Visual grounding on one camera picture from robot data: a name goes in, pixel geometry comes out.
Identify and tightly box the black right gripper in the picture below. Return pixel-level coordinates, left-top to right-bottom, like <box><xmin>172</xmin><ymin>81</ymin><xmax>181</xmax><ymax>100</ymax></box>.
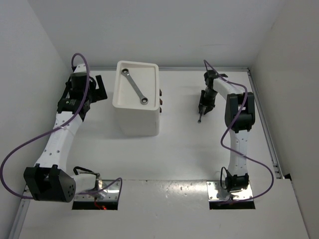
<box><xmin>199</xmin><ymin>89</ymin><xmax>218</xmax><ymax>114</ymax></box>

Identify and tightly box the short silver wrench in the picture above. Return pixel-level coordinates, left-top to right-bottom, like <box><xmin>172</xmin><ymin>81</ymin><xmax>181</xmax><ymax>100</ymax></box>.
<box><xmin>197</xmin><ymin>106</ymin><xmax>204</xmax><ymax>123</ymax></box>

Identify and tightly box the long silver ratchet wrench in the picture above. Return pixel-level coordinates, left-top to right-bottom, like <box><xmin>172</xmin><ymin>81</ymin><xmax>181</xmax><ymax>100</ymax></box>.
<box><xmin>121</xmin><ymin>68</ymin><xmax>149</xmax><ymax>105</ymax></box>

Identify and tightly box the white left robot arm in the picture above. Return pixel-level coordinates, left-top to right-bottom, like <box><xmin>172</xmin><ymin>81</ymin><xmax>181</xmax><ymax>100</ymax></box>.
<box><xmin>23</xmin><ymin>64</ymin><xmax>107</xmax><ymax>202</ymax></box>

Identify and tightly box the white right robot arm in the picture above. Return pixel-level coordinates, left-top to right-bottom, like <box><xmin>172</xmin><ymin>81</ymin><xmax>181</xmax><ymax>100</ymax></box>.
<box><xmin>198</xmin><ymin>70</ymin><xmax>255</xmax><ymax>202</ymax></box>

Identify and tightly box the white drawer cabinet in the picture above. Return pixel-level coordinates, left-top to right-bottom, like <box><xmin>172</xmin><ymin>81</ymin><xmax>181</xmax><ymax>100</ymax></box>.
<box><xmin>112</xmin><ymin>60</ymin><xmax>160</xmax><ymax>136</ymax></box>

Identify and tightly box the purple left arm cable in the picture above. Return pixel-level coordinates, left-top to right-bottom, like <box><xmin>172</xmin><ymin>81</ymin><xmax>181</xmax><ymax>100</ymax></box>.
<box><xmin>0</xmin><ymin>52</ymin><xmax>123</xmax><ymax>200</ymax></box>

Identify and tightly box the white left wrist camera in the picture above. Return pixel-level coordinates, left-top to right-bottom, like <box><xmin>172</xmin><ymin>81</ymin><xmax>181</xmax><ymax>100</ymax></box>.
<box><xmin>71</xmin><ymin>63</ymin><xmax>90</xmax><ymax>75</ymax></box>

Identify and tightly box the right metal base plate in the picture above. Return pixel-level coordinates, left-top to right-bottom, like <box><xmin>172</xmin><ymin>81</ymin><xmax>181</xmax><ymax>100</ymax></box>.
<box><xmin>206</xmin><ymin>181</ymin><xmax>253</xmax><ymax>203</ymax></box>

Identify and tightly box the metal base plate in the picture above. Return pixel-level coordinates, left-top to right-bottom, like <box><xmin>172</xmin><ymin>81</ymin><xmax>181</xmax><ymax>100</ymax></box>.
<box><xmin>206</xmin><ymin>181</ymin><xmax>253</xmax><ymax>203</ymax></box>
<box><xmin>74</xmin><ymin>179</ymin><xmax>122</xmax><ymax>203</ymax></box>

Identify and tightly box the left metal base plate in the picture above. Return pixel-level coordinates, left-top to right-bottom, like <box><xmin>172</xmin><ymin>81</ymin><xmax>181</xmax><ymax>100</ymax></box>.
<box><xmin>74</xmin><ymin>179</ymin><xmax>122</xmax><ymax>203</ymax></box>

